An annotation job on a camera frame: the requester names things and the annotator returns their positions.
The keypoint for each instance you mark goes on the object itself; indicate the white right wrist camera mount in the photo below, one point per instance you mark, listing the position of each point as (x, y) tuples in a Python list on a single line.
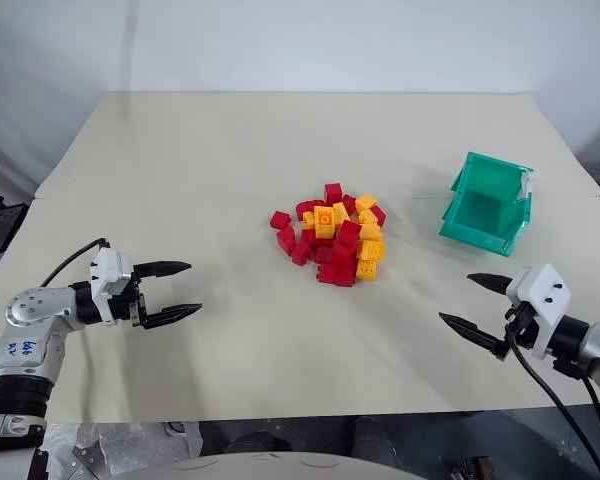
[(542, 295)]

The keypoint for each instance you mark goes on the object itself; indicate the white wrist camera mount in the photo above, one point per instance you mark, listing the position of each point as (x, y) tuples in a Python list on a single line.
[(542, 295), (109, 272)]

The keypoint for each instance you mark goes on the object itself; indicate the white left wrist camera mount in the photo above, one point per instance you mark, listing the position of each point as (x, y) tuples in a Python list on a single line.
[(109, 272)]

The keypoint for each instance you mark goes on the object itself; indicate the green plastic bin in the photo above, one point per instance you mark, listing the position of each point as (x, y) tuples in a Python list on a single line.
[(485, 212)]

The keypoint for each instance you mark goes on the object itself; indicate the red toy block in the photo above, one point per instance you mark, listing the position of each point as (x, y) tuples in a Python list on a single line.
[(280, 220), (345, 275), (300, 253), (349, 204), (350, 231), (308, 236), (323, 254), (333, 194), (344, 252), (286, 241), (327, 273), (305, 206), (379, 215)]

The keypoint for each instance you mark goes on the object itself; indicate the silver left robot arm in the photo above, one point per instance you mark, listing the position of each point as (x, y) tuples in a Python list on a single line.
[(30, 320)]

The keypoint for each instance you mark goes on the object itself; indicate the crumpled clear plastic sheet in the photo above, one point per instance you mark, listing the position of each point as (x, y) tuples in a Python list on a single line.
[(125, 445)]

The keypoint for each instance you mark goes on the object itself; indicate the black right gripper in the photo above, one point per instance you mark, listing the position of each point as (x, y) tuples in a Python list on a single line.
[(522, 327)]

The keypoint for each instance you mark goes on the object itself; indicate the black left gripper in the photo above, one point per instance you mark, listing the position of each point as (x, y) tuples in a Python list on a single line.
[(135, 310)]

